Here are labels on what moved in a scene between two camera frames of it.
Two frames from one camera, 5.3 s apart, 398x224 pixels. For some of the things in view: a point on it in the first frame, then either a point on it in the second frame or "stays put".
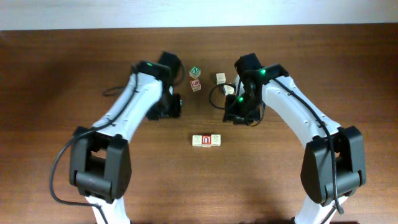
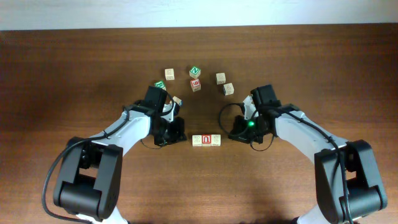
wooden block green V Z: [196, 140] stays put
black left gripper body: [170, 107] → [167, 131]
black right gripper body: [237, 116] → [241, 132]
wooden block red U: [206, 140] stays put
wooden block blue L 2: [216, 140] stays put
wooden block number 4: [228, 89] stays put
